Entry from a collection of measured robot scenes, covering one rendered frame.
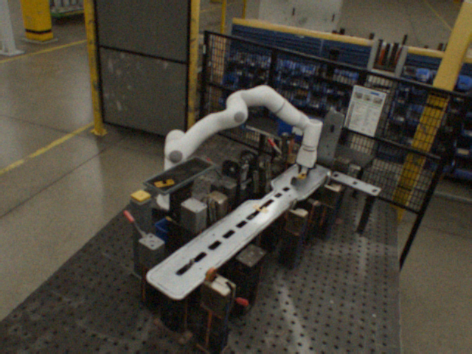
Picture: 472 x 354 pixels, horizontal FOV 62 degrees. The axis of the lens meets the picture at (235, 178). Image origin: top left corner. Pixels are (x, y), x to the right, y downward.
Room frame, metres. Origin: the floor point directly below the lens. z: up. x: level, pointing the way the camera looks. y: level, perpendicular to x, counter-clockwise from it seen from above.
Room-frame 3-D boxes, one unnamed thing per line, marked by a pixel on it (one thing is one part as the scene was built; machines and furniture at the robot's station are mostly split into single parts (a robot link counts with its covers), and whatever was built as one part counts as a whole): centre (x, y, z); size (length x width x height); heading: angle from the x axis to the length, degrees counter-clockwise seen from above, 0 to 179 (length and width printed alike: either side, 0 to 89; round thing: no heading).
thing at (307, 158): (2.05, -0.39, 1.14); 0.10 x 0.07 x 0.11; 58
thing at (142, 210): (1.42, 0.40, 0.92); 0.08 x 0.08 x 0.44; 58
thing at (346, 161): (2.21, -0.65, 0.88); 0.08 x 0.08 x 0.36; 58
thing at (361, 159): (2.52, -0.45, 1.01); 0.90 x 0.22 x 0.03; 58
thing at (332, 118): (2.26, -0.54, 1.17); 0.12 x 0.01 x 0.34; 58
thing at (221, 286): (1.06, 0.01, 0.88); 0.15 x 0.11 x 0.36; 58
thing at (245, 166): (1.85, -0.02, 0.94); 0.18 x 0.13 x 0.49; 148
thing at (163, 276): (1.63, -0.14, 1.00); 1.38 x 0.22 x 0.02; 148
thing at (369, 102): (2.46, -0.77, 1.30); 0.23 x 0.02 x 0.31; 58
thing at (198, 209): (1.46, 0.17, 0.90); 0.13 x 0.10 x 0.41; 58
